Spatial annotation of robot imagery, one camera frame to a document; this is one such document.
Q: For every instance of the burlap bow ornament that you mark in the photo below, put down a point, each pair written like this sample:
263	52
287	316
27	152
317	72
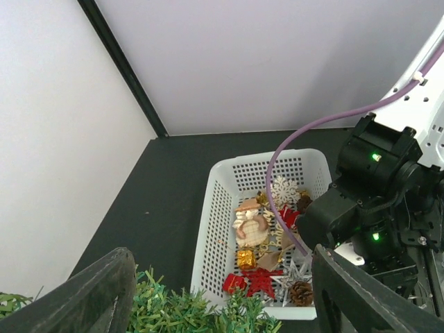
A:
270	261

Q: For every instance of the white plastic basket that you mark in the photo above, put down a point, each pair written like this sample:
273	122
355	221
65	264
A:
230	183

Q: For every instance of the small green christmas tree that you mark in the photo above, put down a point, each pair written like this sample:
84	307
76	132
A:
155	309

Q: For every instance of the red poinsettia ornament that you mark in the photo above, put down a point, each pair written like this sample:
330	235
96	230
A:
289	216

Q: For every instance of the white wooden snowflake ornament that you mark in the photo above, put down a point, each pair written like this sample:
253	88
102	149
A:
284	191

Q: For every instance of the red star ornament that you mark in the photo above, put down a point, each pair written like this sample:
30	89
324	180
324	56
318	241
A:
260	280

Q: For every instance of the black frame post left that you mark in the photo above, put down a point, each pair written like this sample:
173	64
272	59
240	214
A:
106	36

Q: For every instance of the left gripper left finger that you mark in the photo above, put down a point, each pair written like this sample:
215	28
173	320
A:
97	299

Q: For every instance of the brown pine cone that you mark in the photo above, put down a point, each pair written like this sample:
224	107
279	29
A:
301	294
303	203

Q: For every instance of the silver star ornament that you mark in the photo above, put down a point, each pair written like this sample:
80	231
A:
291	273

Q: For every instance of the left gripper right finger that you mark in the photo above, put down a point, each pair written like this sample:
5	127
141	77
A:
343	290

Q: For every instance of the gold gift box ornament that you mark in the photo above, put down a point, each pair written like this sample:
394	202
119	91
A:
246	260

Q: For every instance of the red gift box ornament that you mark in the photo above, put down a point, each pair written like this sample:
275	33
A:
233	283

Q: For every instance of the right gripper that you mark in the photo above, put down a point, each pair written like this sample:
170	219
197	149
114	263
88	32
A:
331	219

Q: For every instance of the wooden merry christmas sign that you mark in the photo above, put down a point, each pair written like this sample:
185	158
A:
274	239

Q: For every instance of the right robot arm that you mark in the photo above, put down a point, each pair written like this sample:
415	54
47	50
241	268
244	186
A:
393	149

